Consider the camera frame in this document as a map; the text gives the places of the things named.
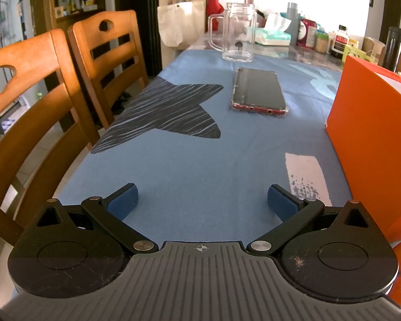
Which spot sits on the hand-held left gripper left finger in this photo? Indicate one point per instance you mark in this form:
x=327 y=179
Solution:
x=123 y=201

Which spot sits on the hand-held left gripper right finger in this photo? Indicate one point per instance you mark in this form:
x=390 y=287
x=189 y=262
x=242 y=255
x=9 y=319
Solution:
x=280 y=204

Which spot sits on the orange cardboard box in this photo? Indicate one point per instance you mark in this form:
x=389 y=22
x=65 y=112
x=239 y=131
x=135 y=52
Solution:
x=371 y=123

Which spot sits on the blue star-print tablecloth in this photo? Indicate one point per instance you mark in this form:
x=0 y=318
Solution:
x=187 y=160

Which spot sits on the smartphone in clear case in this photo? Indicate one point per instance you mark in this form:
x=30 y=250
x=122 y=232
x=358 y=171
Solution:
x=257 y=90

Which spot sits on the clear glass mug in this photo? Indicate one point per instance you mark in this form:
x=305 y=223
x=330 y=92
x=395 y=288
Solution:
x=238 y=52

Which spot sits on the wooden chair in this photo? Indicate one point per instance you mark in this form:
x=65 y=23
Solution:
x=97 y=40
x=20 y=53

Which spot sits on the brown jar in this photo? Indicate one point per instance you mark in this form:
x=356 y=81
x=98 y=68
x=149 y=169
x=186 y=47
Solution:
x=322 y=41

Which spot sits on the tissue pack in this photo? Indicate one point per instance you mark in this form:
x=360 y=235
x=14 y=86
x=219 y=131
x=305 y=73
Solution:
x=272 y=36

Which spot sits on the yellow carton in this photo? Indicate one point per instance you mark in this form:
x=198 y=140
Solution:
x=354 y=53

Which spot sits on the red canister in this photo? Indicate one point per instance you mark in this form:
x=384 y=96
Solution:
x=306 y=33

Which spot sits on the white bottle black cap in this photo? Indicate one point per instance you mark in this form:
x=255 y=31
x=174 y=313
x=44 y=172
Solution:
x=340 y=41

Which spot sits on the cream tote bag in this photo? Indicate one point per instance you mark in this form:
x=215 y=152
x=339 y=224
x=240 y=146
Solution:
x=180 y=23

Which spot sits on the grey bottle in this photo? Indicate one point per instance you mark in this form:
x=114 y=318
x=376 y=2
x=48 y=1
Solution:
x=292 y=13

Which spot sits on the black thermos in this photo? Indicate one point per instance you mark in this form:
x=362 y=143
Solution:
x=393 y=46

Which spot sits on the red umbrella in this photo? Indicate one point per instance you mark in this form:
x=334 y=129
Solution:
x=215 y=6

